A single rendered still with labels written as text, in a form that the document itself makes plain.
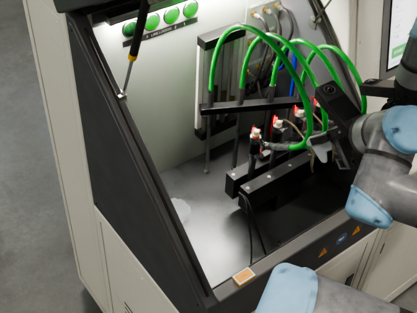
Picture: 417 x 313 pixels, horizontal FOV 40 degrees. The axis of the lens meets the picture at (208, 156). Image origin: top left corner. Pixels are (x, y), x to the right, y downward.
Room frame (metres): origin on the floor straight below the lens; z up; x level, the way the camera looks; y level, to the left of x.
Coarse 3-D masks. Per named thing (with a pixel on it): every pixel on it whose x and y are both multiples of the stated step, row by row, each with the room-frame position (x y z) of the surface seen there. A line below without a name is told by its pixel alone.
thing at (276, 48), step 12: (240, 24) 1.21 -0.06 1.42; (264, 36) 1.14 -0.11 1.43; (216, 48) 1.27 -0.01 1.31; (276, 48) 1.10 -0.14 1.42; (216, 60) 1.28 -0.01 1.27; (288, 60) 1.08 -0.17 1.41; (300, 84) 1.04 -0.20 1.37; (312, 120) 1.00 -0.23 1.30; (312, 132) 0.99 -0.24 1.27; (300, 144) 1.01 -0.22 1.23
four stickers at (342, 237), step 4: (360, 224) 1.06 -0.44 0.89; (356, 228) 1.05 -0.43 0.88; (360, 228) 1.06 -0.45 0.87; (352, 232) 1.04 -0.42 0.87; (356, 232) 1.05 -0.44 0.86; (340, 236) 1.01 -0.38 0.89; (344, 236) 1.02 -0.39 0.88; (340, 240) 1.01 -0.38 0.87; (328, 244) 0.98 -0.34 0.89; (336, 244) 1.00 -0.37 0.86; (324, 248) 0.97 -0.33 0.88; (320, 252) 0.96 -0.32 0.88; (324, 252) 0.97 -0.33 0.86; (320, 256) 0.96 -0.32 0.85
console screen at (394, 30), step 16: (384, 0) 1.48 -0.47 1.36; (400, 0) 1.52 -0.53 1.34; (416, 0) 1.56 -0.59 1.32; (384, 16) 1.47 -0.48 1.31; (400, 16) 1.52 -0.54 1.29; (384, 32) 1.47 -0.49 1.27; (400, 32) 1.51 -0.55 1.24; (384, 48) 1.46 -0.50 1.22; (400, 48) 1.50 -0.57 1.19; (384, 64) 1.46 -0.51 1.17
